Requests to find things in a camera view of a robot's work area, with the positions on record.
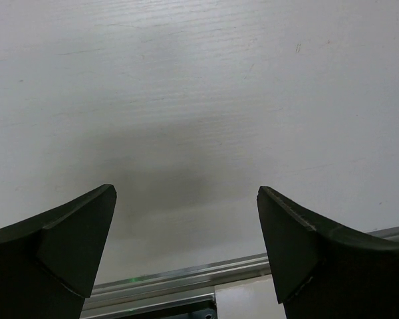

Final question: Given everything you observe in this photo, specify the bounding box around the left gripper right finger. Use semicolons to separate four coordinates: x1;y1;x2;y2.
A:
257;186;399;318

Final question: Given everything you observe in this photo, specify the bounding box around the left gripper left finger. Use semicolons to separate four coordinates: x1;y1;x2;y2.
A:
0;184;116;318

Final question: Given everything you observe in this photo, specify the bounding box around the aluminium rail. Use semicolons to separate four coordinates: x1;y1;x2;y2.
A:
79;224;399;319

